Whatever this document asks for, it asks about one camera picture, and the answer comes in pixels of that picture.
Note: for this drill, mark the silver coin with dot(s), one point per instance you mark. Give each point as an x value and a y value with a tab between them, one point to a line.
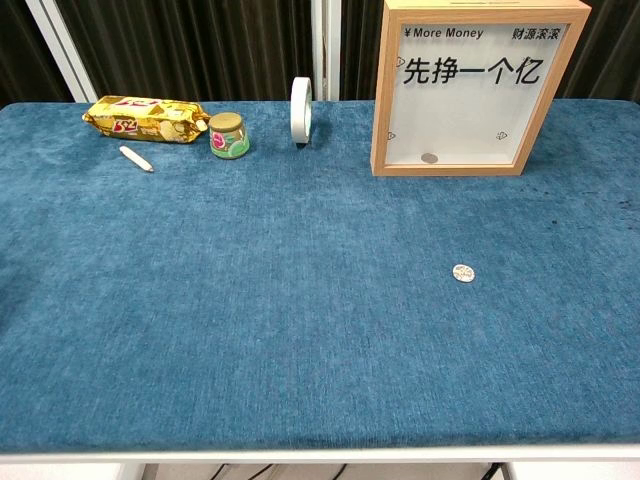
463	273

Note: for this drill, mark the green jar with gold lid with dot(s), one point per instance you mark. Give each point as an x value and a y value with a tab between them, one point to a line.
229	140

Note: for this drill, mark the black ribbed partition panel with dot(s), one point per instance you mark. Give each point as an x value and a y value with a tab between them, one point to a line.
200	45
605	50
357	45
20	50

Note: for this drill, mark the blue fabric table cloth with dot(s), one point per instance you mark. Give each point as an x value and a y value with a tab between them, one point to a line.
280	300

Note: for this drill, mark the white tape roll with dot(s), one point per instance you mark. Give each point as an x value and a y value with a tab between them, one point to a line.
300	110

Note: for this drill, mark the wooden frame money box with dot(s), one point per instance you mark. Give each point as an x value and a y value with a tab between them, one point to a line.
382	100

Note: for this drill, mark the small white stick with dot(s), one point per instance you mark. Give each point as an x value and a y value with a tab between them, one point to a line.
136	159

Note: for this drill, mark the yellow snack packet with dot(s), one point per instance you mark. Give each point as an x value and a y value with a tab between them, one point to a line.
145	120

